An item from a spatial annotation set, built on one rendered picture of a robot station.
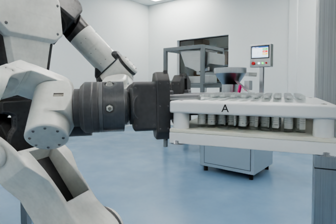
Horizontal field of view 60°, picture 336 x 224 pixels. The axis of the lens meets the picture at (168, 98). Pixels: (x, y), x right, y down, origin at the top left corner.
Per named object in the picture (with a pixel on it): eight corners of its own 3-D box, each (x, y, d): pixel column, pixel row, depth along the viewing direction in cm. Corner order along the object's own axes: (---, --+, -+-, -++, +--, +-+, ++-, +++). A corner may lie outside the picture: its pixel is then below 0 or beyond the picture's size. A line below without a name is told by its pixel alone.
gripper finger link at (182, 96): (202, 99, 53) (168, 99, 51) (197, 98, 56) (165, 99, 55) (202, 90, 53) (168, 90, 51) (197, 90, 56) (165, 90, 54)
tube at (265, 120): (269, 141, 47) (270, 95, 47) (268, 142, 46) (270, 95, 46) (260, 140, 48) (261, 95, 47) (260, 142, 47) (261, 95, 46)
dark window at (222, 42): (178, 88, 683) (179, 40, 678) (179, 88, 684) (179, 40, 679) (230, 88, 602) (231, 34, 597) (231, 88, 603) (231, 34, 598)
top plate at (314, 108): (317, 106, 62) (318, 97, 62) (338, 120, 39) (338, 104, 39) (205, 103, 71) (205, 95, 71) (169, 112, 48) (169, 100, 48)
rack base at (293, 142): (317, 130, 62) (317, 119, 62) (337, 156, 39) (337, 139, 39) (205, 124, 71) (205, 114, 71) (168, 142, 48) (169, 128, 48)
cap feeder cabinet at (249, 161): (198, 170, 322) (198, 101, 318) (222, 160, 366) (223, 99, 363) (254, 182, 283) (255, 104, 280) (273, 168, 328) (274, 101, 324)
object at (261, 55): (248, 101, 323) (249, 44, 320) (252, 101, 331) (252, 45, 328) (269, 102, 309) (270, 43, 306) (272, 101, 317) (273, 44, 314)
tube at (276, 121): (280, 142, 47) (281, 95, 46) (280, 143, 46) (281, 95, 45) (271, 141, 47) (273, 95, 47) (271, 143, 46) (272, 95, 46)
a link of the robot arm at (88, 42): (113, 91, 109) (70, 46, 104) (139, 68, 108) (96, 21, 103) (109, 98, 98) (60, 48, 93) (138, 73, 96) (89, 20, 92)
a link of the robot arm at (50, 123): (99, 70, 51) (30, 71, 49) (99, 117, 43) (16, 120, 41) (102, 113, 59) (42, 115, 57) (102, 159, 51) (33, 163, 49)
